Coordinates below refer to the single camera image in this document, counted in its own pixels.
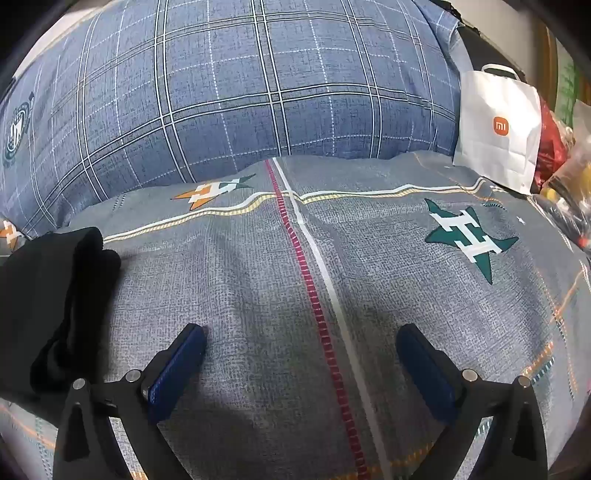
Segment grey star print bed sheet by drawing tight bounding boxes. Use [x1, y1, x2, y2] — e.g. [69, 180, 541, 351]
[0, 154, 591, 480]

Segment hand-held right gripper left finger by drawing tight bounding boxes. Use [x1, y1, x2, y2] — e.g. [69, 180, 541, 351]
[52, 323, 207, 480]

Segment red plastic bag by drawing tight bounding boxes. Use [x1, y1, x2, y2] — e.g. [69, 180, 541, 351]
[531, 99, 570, 186]

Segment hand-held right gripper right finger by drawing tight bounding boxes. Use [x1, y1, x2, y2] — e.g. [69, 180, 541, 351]
[396, 323, 550, 480]

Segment white paper bag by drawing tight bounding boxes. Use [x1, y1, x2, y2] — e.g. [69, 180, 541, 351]
[452, 64, 542, 195]

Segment dark padded backrest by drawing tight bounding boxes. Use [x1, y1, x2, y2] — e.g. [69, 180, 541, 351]
[455, 21, 528, 84]

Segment clear plastic bag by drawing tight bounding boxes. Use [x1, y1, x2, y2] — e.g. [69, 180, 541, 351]
[533, 134, 591, 256]

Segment blue plaid quilt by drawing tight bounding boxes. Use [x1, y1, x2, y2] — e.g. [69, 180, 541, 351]
[0, 0, 462, 239]

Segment green printed packet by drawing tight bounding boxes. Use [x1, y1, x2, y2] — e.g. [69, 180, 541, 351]
[555, 50, 581, 117]

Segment black pants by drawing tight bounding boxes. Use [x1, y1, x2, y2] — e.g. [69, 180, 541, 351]
[0, 227, 122, 407]

